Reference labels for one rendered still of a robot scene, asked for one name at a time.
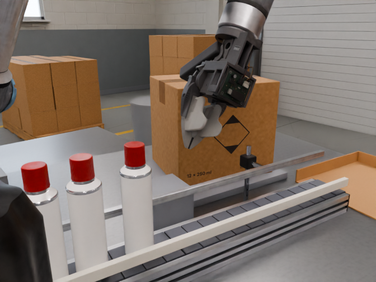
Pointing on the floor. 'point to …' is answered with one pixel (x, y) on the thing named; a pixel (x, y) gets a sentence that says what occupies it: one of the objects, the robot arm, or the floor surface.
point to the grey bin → (141, 120)
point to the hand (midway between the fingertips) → (188, 141)
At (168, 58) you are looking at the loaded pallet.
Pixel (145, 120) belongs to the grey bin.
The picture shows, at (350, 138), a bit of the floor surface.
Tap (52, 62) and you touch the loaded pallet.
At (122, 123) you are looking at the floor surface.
